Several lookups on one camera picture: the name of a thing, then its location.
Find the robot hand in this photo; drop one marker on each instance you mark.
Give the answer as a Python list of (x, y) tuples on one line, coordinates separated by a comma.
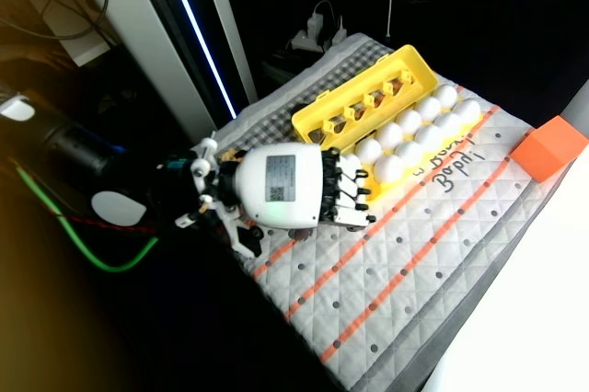
[(276, 189)]

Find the white toy egg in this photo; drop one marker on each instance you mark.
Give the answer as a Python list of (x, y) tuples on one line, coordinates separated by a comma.
[(445, 95), (368, 151), (448, 125), (429, 108), (409, 121), (352, 159), (409, 152), (430, 137), (390, 135), (389, 169), (467, 111)]

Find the yellow egg carton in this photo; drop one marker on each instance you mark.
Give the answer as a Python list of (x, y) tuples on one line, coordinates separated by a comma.
[(405, 61)]

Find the yellow toy butter cookie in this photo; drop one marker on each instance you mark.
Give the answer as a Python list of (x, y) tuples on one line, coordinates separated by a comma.
[(231, 156)]

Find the grey quilt with bear print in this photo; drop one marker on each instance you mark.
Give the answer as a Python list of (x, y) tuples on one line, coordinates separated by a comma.
[(391, 272)]

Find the white power strip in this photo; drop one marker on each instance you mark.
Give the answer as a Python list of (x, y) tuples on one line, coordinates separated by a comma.
[(306, 40)]

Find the blue light strip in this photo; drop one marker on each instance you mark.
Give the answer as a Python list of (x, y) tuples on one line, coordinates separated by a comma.
[(198, 38)]

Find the white charger plug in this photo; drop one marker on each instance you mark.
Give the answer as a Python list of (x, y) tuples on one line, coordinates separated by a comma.
[(315, 21)]

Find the white shelf board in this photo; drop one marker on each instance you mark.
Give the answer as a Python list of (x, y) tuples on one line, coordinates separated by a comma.
[(78, 42)]

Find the orange cube block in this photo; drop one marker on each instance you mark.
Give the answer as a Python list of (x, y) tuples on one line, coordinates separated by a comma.
[(547, 148)]

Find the white metal post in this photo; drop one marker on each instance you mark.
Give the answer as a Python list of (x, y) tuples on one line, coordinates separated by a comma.
[(152, 51), (230, 33)]

